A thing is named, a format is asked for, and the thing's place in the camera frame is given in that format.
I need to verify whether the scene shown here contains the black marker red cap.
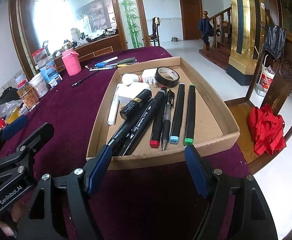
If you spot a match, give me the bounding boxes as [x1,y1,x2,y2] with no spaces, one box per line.
[149,86,167,148]

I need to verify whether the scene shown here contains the green marker pen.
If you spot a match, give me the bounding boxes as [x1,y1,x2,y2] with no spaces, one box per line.
[116,57,137,65]

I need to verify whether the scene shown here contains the white paint marker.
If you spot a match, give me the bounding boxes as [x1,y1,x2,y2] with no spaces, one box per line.
[107,83,122,126]

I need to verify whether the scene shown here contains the black tape roll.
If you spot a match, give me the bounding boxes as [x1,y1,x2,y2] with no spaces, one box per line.
[154,67,180,88]

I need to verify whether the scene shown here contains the black mechanical pencil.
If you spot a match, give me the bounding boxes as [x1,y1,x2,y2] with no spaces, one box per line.
[161,89,175,151]

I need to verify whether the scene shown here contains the white glue bottle orange cap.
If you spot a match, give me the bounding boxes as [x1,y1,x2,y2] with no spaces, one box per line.
[122,73,143,86]

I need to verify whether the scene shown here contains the white power adapter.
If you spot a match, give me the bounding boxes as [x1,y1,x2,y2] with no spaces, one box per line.
[141,68,157,85]

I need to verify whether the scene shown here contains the black pen on cloth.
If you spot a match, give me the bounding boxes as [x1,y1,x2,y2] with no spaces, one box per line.
[72,70,99,88]

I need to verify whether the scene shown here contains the white oval eraser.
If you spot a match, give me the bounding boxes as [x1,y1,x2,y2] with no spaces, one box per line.
[117,82,150,106]

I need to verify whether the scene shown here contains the cardboard box tray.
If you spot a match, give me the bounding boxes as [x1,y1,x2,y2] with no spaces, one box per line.
[86,57,240,170]

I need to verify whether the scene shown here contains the wooden sideboard cabinet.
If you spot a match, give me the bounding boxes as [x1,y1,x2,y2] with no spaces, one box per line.
[53,33,124,72]

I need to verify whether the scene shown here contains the red cloth bag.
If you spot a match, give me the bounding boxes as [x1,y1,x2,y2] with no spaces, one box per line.
[247,104,286,155]

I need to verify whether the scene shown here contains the blue labelled plastic jar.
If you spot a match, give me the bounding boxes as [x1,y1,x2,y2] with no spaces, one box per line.
[38,60,59,84]

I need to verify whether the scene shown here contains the white plastic tub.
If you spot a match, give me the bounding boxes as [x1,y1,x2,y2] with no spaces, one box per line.
[29,73,49,99]

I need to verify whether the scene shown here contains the purple velvet tablecloth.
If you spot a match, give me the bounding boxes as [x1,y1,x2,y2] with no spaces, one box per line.
[0,45,252,240]

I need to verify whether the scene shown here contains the black art marker grey cap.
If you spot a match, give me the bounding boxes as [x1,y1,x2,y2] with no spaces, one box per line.
[107,99,152,156]

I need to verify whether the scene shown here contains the black gold lipstick tube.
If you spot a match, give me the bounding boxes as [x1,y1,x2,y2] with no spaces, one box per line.
[119,89,152,120]

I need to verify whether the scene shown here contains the red lid clear jar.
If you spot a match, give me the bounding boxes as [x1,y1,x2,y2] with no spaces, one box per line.
[32,47,48,64]

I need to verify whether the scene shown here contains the small blue white box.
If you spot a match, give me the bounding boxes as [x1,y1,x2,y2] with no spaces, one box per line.
[48,75,62,88]

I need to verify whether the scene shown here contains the yellow pen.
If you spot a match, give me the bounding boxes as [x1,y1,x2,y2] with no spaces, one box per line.
[117,62,138,68]

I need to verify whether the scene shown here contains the orange tea tin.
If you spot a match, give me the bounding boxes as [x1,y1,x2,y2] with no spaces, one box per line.
[17,84,39,110]

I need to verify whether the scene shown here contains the white stick marker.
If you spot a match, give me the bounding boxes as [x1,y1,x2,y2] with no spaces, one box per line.
[102,56,118,63]

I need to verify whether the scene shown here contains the black marker green cap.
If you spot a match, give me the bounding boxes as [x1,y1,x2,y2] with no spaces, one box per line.
[183,85,196,146]

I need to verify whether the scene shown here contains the silver blue pen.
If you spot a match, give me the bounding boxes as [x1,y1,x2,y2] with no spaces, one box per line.
[89,66,117,72]

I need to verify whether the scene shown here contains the wooden chair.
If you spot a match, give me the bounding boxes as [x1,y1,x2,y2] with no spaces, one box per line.
[225,32,292,174]

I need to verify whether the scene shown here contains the pink knitted bottle cover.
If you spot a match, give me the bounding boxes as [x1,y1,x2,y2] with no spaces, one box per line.
[62,48,81,76]

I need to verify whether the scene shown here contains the black marker blue cap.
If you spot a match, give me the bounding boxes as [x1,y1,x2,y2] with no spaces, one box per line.
[169,83,185,144]

